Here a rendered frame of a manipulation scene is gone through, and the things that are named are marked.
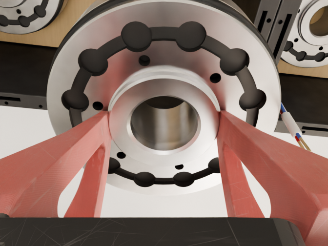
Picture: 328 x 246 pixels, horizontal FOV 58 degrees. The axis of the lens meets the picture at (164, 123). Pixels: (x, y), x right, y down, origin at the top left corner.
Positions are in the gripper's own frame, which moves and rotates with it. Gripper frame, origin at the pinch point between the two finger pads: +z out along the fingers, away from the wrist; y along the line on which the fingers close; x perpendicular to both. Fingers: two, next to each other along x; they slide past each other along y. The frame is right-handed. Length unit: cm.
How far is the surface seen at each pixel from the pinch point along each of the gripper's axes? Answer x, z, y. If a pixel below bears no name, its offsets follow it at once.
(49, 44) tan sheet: 4.5, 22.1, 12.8
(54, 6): -0.4, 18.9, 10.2
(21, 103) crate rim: 6.0, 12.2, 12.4
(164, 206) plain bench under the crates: 50, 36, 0
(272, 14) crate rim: -1.5, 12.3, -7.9
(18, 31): 2.1, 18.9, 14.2
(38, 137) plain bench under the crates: 28, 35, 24
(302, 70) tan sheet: 7.9, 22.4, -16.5
